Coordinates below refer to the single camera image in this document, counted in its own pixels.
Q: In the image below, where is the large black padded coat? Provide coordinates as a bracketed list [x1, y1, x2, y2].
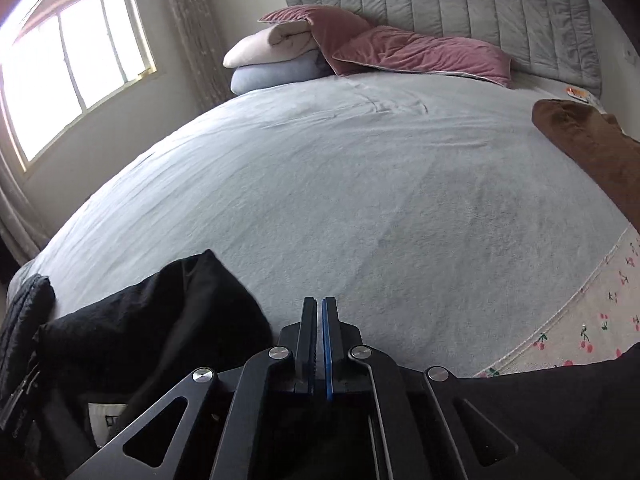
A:
[35, 252, 639, 479]

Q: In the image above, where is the light grey bed blanket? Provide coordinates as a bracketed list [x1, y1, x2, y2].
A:
[10, 73, 627, 375]

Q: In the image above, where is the cherry print bed sheet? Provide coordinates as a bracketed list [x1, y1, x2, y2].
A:
[477, 226, 640, 377]

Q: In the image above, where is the black quilted puffer jacket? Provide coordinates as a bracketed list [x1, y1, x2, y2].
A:
[1, 274, 55, 434]

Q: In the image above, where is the folded light blue blanket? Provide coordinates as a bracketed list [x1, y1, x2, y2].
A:
[230, 50, 333, 96]

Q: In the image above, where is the brown garment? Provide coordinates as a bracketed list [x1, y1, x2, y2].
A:
[532, 100, 640, 228]

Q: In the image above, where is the pink velvet pillow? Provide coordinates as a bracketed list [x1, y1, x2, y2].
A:
[260, 6, 511, 87]

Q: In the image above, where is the grey tufted headboard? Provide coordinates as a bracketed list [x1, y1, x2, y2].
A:
[285, 0, 602, 96]

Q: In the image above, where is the patterned beige curtain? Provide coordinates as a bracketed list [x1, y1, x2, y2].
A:
[168, 0, 232, 110]

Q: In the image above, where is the window with white frame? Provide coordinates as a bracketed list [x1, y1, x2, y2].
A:
[1, 0, 156, 171]

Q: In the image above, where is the white wall socket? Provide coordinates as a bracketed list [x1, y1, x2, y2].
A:
[624, 48, 637, 62]

